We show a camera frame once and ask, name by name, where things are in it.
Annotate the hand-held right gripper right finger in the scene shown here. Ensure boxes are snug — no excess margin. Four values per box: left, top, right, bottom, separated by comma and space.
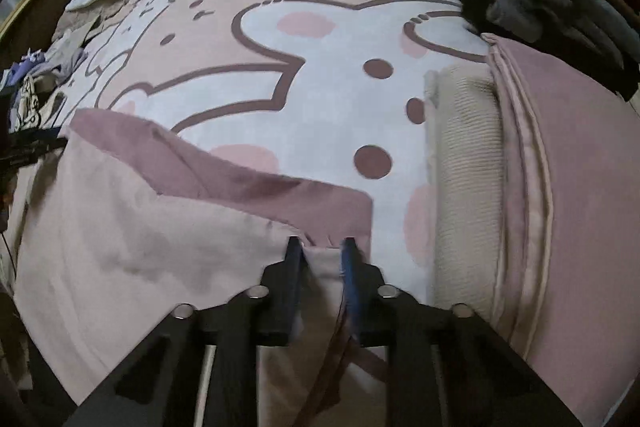
340, 237, 583, 427

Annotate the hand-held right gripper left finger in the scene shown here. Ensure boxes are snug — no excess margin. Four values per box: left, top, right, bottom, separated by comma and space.
65, 237, 307, 427

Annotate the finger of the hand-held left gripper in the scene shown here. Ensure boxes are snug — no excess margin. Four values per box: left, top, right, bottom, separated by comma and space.
0, 127, 68, 170

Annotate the mauve garment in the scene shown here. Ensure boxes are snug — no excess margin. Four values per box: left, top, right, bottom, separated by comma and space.
12, 107, 391, 427

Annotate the stack of folded dark clothes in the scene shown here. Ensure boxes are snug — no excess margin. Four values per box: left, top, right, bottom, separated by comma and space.
456, 0, 640, 104

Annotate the cream printed garment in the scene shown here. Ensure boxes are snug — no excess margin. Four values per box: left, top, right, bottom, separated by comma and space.
9, 73, 68, 134

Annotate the purple hoodie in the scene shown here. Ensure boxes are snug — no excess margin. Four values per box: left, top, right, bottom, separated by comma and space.
0, 51, 51, 108

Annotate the lilac garment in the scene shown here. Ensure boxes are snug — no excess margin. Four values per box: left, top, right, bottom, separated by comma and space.
30, 47, 87, 80

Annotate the grey cloth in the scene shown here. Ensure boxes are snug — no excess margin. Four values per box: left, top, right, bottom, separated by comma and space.
49, 13, 117, 58

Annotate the folded beige knit cloth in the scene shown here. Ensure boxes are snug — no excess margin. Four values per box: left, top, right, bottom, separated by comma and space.
423, 63, 507, 324

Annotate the bear printed blanket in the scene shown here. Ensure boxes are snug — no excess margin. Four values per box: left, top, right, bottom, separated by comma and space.
50, 0, 497, 308

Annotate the folded mauve cloth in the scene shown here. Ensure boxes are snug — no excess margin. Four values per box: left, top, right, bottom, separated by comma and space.
481, 32, 640, 427

